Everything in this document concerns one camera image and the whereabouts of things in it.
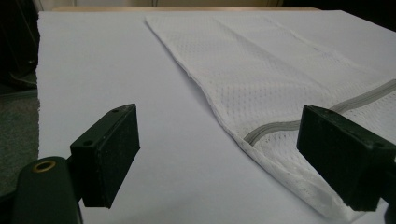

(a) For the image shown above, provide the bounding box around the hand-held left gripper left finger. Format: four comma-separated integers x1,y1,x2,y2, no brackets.
69,103,141,209

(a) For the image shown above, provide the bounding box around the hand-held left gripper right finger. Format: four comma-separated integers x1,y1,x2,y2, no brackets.
296,105,396,212

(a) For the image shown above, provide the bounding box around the white mesh laundry bag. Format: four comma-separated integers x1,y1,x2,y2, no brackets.
145,14,396,222

